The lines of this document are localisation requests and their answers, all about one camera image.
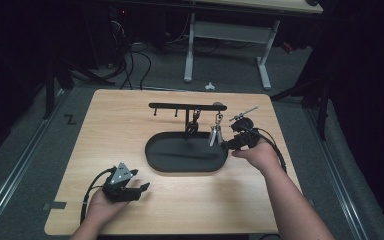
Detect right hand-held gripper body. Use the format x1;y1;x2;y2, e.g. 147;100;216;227
229;105;262;150

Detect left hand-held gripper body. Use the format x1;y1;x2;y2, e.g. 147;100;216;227
101;161;140;204

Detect silver key bunch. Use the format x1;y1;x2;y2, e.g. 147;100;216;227
208;112;225;148

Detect black car key fob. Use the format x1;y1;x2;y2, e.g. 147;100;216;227
185;109;202;140

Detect black key rack with tray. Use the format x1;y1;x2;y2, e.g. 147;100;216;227
144;101;230;174

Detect person's left hand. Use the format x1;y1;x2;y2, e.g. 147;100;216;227
86;189;130;229

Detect person's right hand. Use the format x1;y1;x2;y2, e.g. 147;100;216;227
231;137;282;177

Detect black stand legs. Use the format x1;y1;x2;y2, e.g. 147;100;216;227
269;74;332;142
42;54;116;121

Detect white-legged desk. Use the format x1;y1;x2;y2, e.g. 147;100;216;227
182;0;324;91

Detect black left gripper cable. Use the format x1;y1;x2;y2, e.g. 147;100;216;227
79;167;118;225

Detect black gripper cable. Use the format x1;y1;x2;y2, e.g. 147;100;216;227
238;124;288;174
79;167;118;225

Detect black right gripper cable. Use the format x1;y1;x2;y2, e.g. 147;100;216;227
238;124;288;174

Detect metal floor rail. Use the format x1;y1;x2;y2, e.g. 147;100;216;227
0;89;72;232
303;107;370;240

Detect black floor cables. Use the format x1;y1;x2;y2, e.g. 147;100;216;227
108;19;153;91

